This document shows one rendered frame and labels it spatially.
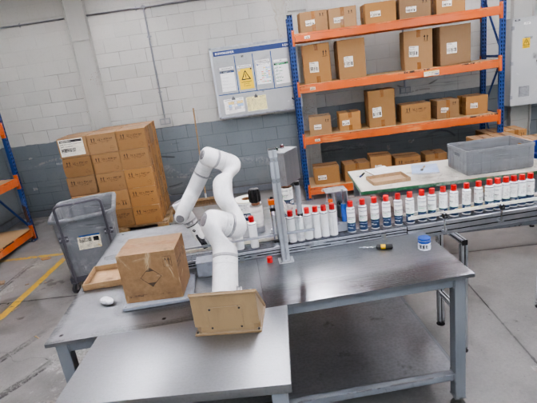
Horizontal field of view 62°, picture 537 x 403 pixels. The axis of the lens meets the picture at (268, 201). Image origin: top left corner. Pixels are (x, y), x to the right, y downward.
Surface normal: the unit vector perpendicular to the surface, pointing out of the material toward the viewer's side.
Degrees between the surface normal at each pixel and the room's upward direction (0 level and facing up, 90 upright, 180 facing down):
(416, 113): 90
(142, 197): 90
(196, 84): 90
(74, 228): 94
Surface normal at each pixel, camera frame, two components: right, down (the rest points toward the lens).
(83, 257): 0.32, 0.30
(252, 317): -0.07, 0.30
